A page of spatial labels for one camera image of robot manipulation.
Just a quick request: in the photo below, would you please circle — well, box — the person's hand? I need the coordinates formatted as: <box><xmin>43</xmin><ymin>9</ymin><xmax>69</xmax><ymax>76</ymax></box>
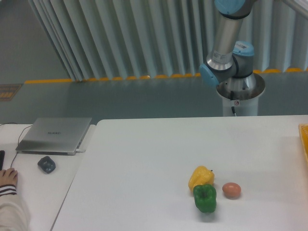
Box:
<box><xmin>0</xmin><ymin>168</ymin><xmax>18</xmax><ymax>187</ymax></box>

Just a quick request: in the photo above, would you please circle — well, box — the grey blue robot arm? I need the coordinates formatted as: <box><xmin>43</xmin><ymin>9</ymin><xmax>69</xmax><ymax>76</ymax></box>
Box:
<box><xmin>199</xmin><ymin>0</ymin><xmax>308</xmax><ymax>87</ymax></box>

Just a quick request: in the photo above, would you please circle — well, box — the striped sleeve forearm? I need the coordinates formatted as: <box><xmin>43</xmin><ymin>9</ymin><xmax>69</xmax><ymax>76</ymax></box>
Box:
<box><xmin>0</xmin><ymin>184</ymin><xmax>29</xmax><ymax>231</ymax></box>

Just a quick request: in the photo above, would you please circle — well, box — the yellow plastic basket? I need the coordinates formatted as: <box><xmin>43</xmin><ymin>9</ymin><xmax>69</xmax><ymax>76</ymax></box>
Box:
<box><xmin>298</xmin><ymin>124</ymin><xmax>308</xmax><ymax>162</ymax></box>

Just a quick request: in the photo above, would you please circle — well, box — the black phone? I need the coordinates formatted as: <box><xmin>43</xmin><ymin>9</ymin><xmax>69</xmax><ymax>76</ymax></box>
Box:
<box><xmin>0</xmin><ymin>150</ymin><xmax>5</xmax><ymax>170</ymax></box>

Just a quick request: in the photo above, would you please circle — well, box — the silver closed laptop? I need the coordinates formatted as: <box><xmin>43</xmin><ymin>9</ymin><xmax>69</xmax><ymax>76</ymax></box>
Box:
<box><xmin>16</xmin><ymin>117</ymin><xmax>92</xmax><ymax>155</ymax></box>

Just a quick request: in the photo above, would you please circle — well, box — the white pleated curtain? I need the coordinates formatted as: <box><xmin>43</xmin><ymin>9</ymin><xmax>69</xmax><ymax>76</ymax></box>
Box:
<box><xmin>29</xmin><ymin>0</ymin><xmax>308</xmax><ymax>81</ymax></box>

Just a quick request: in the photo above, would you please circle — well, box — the yellow bell pepper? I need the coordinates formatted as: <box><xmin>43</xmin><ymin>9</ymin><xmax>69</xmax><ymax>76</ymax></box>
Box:
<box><xmin>188</xmin><ymin>166</ymin><xmax>215</xmax><ymax>192</ymax></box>

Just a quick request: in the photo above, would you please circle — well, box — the green bell pepper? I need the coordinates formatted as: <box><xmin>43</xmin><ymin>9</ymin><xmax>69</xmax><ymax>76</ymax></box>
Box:
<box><xmin>193</xmin><ymin>184</ymin><xmax>217</xmax><ymax>213</ymax></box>

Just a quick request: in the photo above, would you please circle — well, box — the brown egg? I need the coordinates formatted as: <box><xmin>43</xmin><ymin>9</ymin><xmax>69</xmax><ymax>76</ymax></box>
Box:
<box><xmin>222</xmin><ymin>182</ymin><xmax>242</xmax><ymax>198</ymax></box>

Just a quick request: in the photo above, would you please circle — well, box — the black laptop cable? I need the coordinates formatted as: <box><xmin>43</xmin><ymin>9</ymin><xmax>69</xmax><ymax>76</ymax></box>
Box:
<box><xmin>0</xmin><ymin>122</ymin><xmax>34</xmax><ymax>168</ymax></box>

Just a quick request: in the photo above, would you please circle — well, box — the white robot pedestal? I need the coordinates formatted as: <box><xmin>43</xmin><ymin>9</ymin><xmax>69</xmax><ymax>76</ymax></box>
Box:
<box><xmin>217</xmin><ymin>73</ymin><xmax>265</xmax><ymax>116</ymax></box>

